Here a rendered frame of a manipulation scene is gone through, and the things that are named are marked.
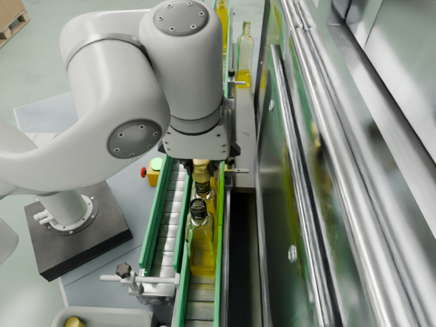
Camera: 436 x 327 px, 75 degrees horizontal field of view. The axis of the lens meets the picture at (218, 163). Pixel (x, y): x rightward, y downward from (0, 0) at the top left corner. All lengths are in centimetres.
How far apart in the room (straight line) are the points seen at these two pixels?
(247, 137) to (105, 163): 79
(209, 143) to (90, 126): 20
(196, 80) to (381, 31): 16
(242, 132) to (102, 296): 67
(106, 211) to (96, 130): 73
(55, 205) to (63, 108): 74
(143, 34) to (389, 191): 23
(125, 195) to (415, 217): 94
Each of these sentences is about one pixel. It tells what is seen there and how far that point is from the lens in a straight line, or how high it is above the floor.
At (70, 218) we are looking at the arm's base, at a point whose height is 85.
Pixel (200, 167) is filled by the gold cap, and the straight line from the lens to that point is 49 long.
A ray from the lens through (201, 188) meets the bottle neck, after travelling 54.
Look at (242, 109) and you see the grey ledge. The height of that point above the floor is 88.
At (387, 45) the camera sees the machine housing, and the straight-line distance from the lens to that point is 27.
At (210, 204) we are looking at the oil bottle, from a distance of 57.
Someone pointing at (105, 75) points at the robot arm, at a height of 144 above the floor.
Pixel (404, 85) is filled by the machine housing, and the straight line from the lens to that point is 24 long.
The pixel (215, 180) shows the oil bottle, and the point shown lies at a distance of 61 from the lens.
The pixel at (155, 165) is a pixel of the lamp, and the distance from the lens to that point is 97.
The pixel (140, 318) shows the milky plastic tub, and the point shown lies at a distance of 78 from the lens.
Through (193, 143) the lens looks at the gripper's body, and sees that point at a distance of 40.
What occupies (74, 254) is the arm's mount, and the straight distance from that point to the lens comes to 91.
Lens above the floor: 156
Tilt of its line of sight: 48 degrees down
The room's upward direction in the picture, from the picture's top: straight up
